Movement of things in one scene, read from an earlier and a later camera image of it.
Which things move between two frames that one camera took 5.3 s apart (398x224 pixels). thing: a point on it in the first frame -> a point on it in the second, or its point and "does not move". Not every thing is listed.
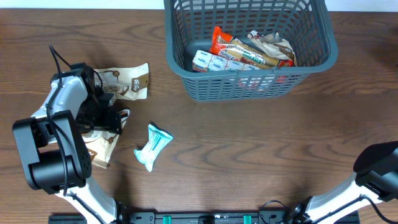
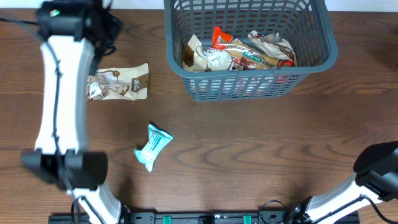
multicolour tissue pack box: (203, 61) -> (235, 86)
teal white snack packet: (158, 139) does not move
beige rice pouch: (101, 142) -> (196, 58)
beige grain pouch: (129, 82) does not move
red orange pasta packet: (221, 42) does not move
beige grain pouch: (274, 46) does not move
